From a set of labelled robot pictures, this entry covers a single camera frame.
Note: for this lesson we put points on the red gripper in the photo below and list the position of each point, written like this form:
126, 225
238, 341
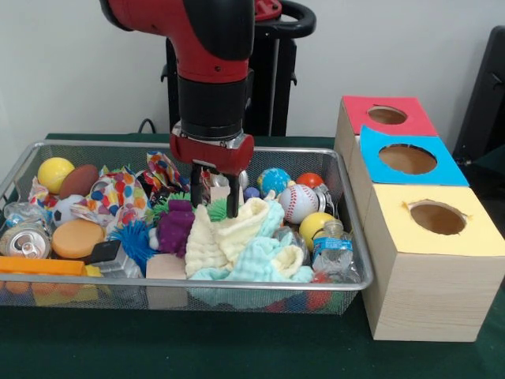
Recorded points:
213, 156

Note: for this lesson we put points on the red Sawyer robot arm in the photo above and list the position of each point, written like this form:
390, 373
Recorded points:
213, 39

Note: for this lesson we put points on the shallow mesh bin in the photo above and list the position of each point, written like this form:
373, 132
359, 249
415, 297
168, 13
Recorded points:
236, 304

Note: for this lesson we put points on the wooden three-hole box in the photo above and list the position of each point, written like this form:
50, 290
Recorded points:
426, 292

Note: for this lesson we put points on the green spiky ball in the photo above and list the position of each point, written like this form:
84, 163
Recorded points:
218, 209

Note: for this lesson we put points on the pale yellow muslin cloth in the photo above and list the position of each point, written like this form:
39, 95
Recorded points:
229, 237

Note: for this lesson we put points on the purple knobbly toy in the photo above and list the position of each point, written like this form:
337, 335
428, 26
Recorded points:
175, 229

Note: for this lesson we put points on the teal muslin cloth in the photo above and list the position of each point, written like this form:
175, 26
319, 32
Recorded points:
256, 260

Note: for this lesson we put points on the white baseball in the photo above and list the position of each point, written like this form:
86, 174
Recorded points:
298, 203

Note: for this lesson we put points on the blue spiky ball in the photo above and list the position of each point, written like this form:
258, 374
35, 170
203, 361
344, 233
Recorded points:
132, 241

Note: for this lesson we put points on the yellow ball with black band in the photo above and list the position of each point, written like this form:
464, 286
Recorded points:
313, 225

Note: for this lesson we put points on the brown toy football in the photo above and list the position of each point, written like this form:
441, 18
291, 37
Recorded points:
79, 181

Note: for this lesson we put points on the orange foam disc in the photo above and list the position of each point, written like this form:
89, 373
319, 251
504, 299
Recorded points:
77, 239

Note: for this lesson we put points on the dark green table cloth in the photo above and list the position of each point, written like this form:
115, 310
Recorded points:
197, 347

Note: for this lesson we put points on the plain yellow ball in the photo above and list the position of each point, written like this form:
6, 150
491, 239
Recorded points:
56, 175

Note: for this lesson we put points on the orange toy brick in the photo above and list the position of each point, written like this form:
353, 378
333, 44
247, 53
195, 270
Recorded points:
39, 265

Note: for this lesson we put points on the dark green side-table cloth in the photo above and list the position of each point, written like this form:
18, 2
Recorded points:
493, 169

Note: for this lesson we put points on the black upright panel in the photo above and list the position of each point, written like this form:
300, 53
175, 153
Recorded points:
485, 98

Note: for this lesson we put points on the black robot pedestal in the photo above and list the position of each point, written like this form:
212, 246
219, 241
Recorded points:
276, 79

